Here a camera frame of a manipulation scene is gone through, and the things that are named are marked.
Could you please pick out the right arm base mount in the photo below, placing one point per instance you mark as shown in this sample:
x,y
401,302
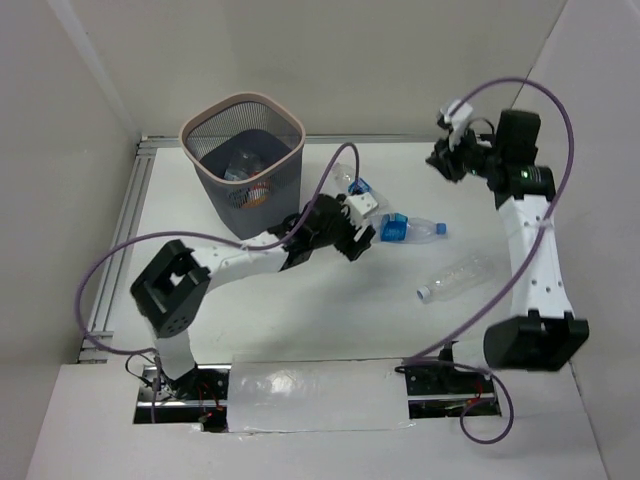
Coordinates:
x,y
437,390

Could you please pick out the clear bottle white cap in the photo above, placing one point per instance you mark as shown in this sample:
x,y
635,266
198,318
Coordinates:
x,y
457,278

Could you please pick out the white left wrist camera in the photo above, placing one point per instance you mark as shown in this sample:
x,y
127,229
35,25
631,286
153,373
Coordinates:
x,y
360,207

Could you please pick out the aluminium frame rail left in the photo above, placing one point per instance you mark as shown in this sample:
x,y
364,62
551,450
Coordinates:
x,y
100,322

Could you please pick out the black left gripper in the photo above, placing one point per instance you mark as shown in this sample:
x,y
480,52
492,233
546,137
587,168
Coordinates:
x,y
347,232

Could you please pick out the blue label bottle blue cap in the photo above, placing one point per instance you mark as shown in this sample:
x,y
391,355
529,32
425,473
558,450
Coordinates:
x,y
398,228

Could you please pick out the green label water bottle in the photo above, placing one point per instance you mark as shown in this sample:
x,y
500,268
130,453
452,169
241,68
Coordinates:
x,y
243,165

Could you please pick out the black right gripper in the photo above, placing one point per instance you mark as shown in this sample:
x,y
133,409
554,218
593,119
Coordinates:
x,y
445,161

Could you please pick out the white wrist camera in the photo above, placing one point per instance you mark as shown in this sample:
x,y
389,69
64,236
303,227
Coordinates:
x,y
360,207
455,118

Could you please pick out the small orange juice bottle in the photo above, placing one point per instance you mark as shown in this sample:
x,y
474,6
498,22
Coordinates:
x,y
256,196

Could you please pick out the red label water bottle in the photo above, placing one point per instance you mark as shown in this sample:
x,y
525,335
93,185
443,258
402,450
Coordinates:
x,y
262,182

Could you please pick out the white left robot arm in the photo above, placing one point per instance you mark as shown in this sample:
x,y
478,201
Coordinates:
x,y
170,290

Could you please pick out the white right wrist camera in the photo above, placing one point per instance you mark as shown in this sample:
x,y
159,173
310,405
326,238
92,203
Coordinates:
x,y
455,118

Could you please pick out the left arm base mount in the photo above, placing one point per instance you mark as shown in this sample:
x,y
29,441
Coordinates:
x,y
200,397

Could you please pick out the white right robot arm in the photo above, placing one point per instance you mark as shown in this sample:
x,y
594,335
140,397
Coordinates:
x,y
542,332

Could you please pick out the grey mesh waste bin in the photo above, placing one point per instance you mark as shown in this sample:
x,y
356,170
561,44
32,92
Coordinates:
x,y
257,123

